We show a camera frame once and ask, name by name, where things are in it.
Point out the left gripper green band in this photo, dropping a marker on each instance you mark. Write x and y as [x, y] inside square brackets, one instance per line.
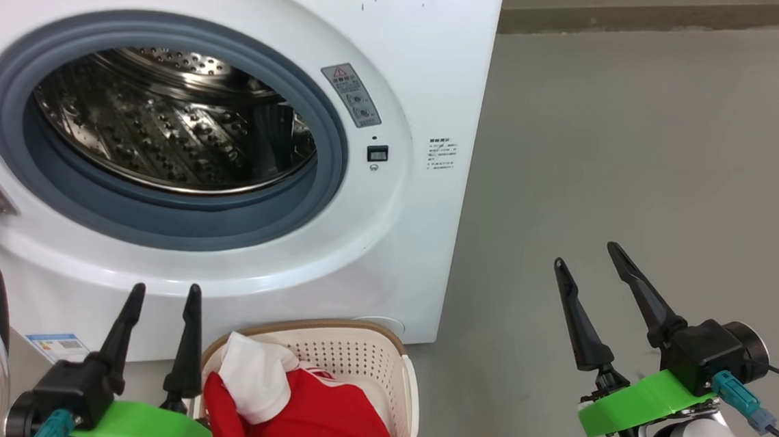
[142, 427]

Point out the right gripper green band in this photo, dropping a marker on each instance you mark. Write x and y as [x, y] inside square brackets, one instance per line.
[644, 404]

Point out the red garment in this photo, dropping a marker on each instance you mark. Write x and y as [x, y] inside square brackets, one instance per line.
[334, 420]

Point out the cream perforated laundry basket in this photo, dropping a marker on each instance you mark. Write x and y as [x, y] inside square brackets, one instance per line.
[366, 361]

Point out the white washing machine body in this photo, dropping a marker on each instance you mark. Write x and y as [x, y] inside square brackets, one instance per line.
[394, 246]

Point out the blue energy label sticker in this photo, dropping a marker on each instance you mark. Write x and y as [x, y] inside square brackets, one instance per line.
[58, 347]

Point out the grey warning sticker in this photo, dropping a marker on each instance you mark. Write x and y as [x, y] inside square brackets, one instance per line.
[351, 96]

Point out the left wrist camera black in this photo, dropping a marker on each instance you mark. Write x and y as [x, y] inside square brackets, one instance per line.
[69, 388]

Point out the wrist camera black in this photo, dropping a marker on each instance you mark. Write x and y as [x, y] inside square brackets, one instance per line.
[69, 388]
[709, 354]

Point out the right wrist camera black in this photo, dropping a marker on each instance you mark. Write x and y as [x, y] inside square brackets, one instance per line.
[709, 354]

